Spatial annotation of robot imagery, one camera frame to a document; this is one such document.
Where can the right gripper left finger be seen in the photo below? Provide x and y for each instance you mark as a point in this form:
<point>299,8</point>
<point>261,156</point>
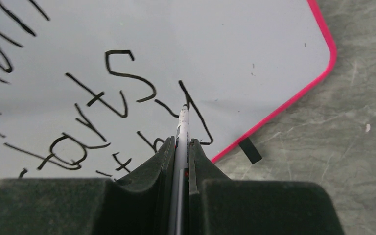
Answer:
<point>136,204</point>

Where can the pink-framed whiteboard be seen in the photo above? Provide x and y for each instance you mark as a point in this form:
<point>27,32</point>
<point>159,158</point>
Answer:
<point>92,88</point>

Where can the black whiteboard marker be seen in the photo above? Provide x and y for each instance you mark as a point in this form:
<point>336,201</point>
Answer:
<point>180,175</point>

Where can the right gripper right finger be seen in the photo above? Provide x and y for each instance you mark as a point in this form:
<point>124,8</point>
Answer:
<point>219,205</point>

